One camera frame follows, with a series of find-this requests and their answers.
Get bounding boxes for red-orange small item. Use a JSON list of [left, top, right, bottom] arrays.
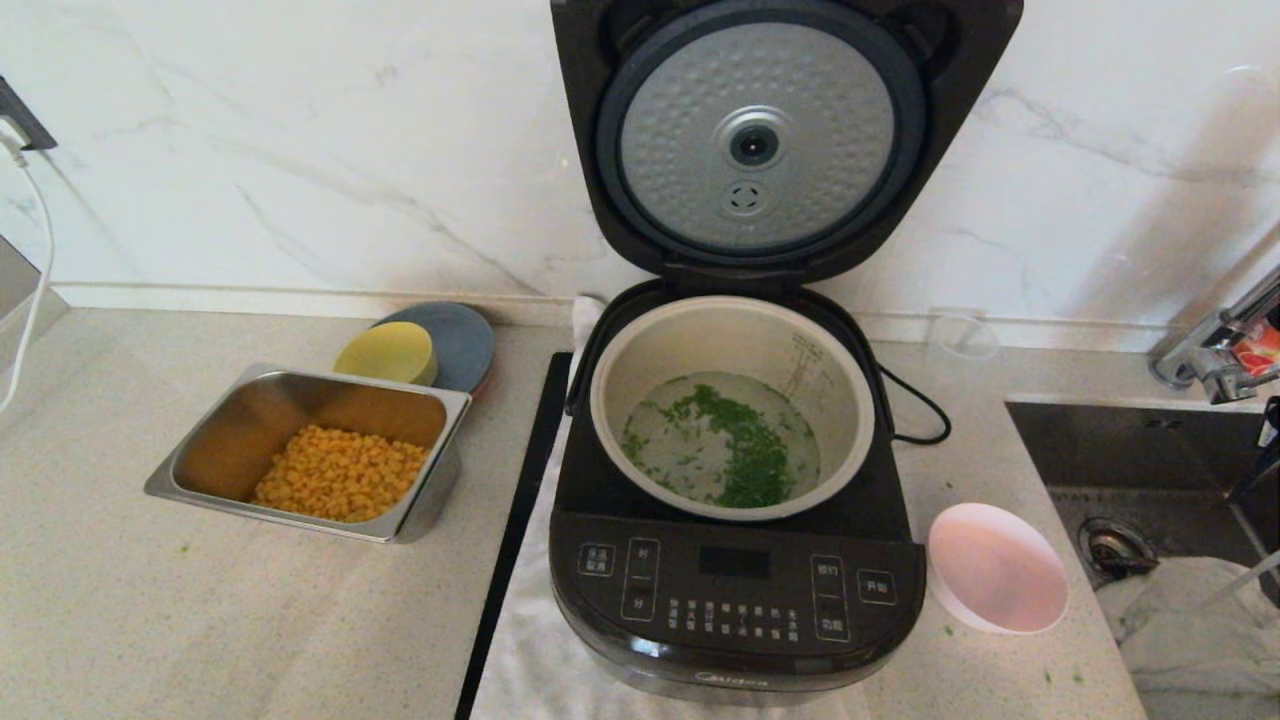
[[1235, 322, 1280, 379]]

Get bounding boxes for white crumpled cloth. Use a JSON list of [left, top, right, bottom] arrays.
[[1095, 555, 1280, 720]]

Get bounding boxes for stainless steel sink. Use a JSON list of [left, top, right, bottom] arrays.
[[1005, 400, 1280, 606]]

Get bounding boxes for metal sink drain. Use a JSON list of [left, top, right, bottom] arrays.
[[1078, 517, 1159, 583]]

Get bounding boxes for grey inner pot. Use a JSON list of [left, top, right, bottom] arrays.
[[589, 295, 876, 522]]

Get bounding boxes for stainless steel tray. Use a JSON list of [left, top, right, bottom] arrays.
[[144, 363, 473, 544]]

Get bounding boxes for black rice cooker lid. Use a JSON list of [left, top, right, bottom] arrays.
[[549, 0, 1026, 285]]

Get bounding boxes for blue-grey round plate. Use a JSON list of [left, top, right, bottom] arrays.
[[372, 303, 496, 396]]

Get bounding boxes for grey appliance edge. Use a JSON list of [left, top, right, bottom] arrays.
[[0, 235, 71, 376]]

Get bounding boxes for chopped green vegetables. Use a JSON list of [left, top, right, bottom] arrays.
[[622, 380, 821, 508]]

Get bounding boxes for black power cord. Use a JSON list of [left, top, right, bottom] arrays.
[[878, 365, 952, 446]]

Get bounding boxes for black rice cooker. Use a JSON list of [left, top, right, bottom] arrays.
[[549, 280, 927, 703]]

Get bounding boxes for clear glass cup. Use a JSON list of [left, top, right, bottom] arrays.
[[925, 308, 1001, 376]]

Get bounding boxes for white towel under cooker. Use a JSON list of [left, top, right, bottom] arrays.
[[470, 296, 871, 720]]

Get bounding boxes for black wall socket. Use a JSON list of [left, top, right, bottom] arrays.
[[0, 75, 61, 154]]

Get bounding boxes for yellow small bowl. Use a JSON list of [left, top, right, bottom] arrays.
[[333, 322, 439, 388]]

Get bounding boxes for chrome faucet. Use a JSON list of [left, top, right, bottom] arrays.
[[1150, 265, 1280, 406]]

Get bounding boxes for white cable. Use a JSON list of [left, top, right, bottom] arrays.
[[0, 120, 58, 416]]

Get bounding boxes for yellow corn kernels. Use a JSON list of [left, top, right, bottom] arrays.
[[252, 424, 431, 523]]

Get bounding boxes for white round bowl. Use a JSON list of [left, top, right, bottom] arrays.
[[927, 502, 1070, 636]]

